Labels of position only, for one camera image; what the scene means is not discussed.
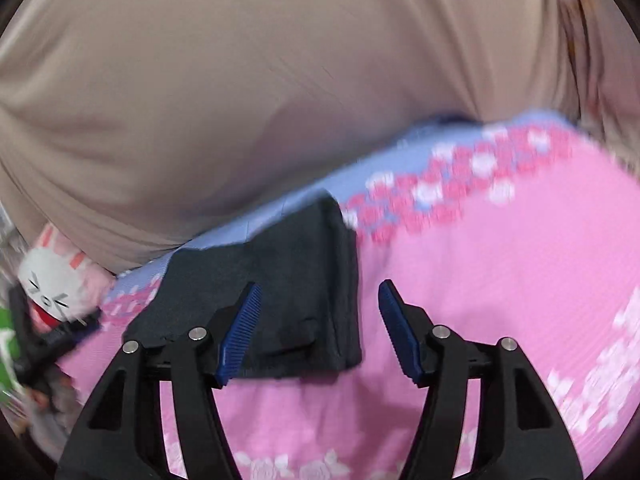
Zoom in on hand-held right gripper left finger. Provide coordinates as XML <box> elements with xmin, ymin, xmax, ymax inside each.
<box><xmin>55</xmin><ymin>281</ymin><xmax>262</xmax><ymax>480</ymax></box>

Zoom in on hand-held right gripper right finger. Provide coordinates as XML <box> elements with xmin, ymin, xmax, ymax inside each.
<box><xmin>377</xmin><ymin>279</ymin><xmax>584</xmax><ymax>480</ymax></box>

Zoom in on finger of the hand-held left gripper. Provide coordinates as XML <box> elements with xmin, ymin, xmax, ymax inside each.
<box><xmin>9</xmin><ymin>284</ymin><xmax>104</xmax><ymax>392</ymax></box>

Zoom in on dark grey pants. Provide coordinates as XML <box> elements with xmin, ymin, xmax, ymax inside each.
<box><xmin>122</xmin><ymin>192</ymin><xmax>364</xmax><ymax>382</ymax></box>

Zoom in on white plush toy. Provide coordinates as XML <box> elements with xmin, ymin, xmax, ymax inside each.
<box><xmin>17</xmin><ymin>222</ymin><xmax>110</xmax><ymax>332</ymax></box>

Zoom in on pink floral blanket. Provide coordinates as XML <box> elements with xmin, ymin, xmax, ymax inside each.
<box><xmin>30</xmin><ymin>109</ymin><xmax>640</xmax><ymax>480</ymax></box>

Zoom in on person in beige shirt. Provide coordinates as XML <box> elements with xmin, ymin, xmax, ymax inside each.
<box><xmin>0</xmin><ymin>0</ymin><xmax>640</xmax><ymax>277</ymax></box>

